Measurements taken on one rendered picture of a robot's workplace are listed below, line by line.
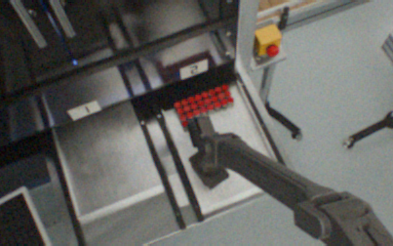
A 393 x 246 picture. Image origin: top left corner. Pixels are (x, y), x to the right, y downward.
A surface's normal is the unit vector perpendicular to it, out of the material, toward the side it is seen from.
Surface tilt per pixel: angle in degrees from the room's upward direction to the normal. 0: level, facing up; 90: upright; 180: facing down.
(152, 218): 0
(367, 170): 0
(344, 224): 29
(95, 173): 0
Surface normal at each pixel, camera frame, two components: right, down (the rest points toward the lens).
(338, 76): -0.04, -0.39
